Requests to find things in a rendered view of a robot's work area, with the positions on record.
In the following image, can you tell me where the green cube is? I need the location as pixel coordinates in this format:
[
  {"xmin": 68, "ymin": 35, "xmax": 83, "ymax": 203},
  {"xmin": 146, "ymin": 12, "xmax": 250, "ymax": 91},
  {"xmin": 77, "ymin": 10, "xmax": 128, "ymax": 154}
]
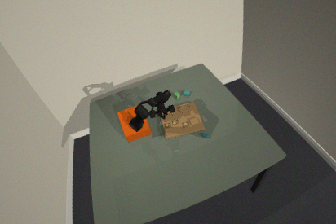
[{"xmin": 174, "ymin": 92, "xmax": 180, "ymax": 99}]

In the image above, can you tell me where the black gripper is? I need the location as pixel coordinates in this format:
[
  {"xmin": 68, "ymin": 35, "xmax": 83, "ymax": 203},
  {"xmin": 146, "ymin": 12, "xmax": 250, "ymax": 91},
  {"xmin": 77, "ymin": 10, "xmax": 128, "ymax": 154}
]
[{"xmin": 150, "ymin": 105, "xmax": 175, "ymax": 120}]

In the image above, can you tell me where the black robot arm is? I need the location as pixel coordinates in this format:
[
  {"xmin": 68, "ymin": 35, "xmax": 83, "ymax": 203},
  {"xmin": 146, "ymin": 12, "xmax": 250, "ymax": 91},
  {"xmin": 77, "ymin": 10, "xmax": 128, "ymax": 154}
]
[{"xmin": 129, "ymin": 90, "xmax": 171, "ymax": 132}]

